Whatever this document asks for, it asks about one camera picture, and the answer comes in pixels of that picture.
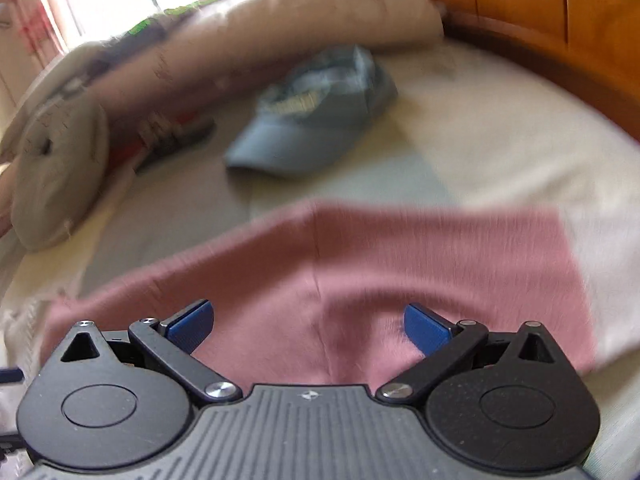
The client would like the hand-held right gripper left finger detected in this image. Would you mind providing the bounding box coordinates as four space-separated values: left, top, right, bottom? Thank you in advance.
60 299 242 407

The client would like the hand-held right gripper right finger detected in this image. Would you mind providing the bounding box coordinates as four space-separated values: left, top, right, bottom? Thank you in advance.
376 303 557 403

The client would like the pink and white sweater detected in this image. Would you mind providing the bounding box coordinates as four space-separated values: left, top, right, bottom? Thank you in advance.
0 199 640 396

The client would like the grey cat-face cushion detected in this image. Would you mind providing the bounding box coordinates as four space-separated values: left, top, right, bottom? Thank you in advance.
10 102 111 253

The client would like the blue baseball cap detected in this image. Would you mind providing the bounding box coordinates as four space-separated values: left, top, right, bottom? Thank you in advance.
225 45 398 176

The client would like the folded floral quilt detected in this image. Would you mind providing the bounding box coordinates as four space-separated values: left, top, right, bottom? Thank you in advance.
0 0 446 161

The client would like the wooden headboard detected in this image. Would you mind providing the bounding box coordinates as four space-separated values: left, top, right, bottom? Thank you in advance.
420 0 640 146

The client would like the pink patterned curtain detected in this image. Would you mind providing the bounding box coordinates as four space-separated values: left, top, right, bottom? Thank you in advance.
0 0 66 91

